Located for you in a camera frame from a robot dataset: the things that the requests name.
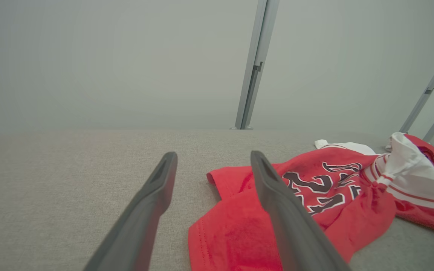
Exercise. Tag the red jersey with white sleeves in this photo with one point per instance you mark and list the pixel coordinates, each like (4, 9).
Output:
(239, 233)

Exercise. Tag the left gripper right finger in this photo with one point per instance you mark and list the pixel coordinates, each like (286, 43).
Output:
(292, 233)

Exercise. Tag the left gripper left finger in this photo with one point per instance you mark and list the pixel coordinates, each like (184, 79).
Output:
(141, 218)

